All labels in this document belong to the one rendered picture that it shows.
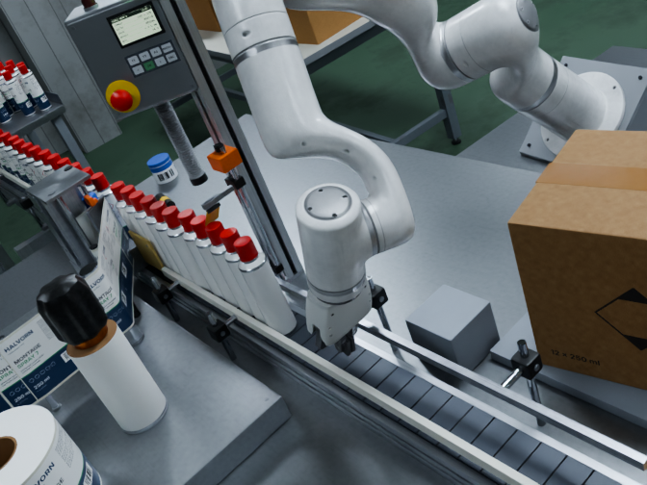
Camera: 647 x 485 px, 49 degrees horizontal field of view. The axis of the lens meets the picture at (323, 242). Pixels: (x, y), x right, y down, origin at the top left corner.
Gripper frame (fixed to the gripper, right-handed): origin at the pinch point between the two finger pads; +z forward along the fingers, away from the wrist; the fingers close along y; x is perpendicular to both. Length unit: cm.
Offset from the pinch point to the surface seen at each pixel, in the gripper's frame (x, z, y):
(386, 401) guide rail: 12.6, -1.6, 4.0
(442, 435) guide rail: 22.9, -5.3, 4.0
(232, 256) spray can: -26.2, -1.4, 1.2
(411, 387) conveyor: 12.3, 2.2, -1.9
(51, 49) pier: -394, 165, -102
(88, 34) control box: -59, -32, -1
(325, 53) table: -136, 70, -122
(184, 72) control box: -48, -23, -11
